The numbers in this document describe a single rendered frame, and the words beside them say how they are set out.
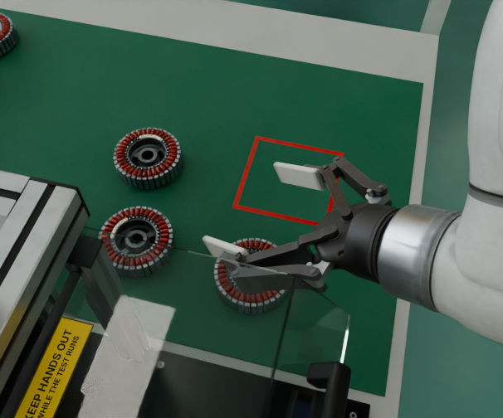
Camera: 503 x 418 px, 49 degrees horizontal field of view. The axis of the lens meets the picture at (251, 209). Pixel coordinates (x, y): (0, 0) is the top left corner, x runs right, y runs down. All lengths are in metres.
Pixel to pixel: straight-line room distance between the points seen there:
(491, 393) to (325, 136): 0.94
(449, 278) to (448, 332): 1.24
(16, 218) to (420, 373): 1.31
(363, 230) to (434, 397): 1.14
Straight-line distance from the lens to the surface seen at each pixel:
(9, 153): 1.06
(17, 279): 0.47
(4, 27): 1.25
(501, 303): 0.45
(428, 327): 1.69
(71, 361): 0.48
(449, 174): 1.99
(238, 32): 1.20
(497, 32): 0.42
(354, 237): 0.52
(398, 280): 0.50
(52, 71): 1.17
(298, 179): 0.68
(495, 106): 0.41
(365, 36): 1.21
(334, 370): 0.47
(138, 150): 0.97
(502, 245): 0.43
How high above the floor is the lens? 1.50
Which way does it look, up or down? 57 degrees down
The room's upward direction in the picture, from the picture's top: straight up
